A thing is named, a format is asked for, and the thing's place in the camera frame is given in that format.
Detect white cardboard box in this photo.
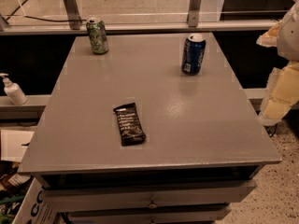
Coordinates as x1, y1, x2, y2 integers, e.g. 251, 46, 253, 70
12, 179, 57, 224

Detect grey drawer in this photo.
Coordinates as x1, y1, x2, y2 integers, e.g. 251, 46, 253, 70
69, 204, 231, 224
44, 180, 257, 212

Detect grey lower drawer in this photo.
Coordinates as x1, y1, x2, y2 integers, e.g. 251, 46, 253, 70
69, 204, 231, 224

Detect black rxbar chocolate wrapper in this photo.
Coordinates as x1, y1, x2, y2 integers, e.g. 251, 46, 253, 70
113, 103, 146, 147

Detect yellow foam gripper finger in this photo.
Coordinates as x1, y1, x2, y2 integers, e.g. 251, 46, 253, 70
256, 21, 281, 48
258, 62, 299, 126

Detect left metal bracket post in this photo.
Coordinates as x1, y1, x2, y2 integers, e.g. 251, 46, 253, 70
63, 0, 82, 30

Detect metal bracket post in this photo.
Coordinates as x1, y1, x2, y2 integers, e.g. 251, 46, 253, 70
187, 0, 202, 27
63, 0, 82, 30

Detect black cable on floor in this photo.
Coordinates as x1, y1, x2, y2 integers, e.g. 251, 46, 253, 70
5, 0, 88, 24

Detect blue pepsi can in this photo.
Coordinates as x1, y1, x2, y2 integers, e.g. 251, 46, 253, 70
181, 34, 206, 76

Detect green soda can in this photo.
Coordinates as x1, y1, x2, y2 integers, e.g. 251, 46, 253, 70
86, 18, 109, 54

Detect right metal bracket post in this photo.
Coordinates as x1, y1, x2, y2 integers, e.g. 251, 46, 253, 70
187, 0, 202, 27

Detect grey upper drawer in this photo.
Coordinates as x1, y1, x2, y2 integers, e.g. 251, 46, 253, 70
44, 180, 257, 212

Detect white pump bottle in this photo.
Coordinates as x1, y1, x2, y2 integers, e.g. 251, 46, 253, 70
0, 73, 27, 105

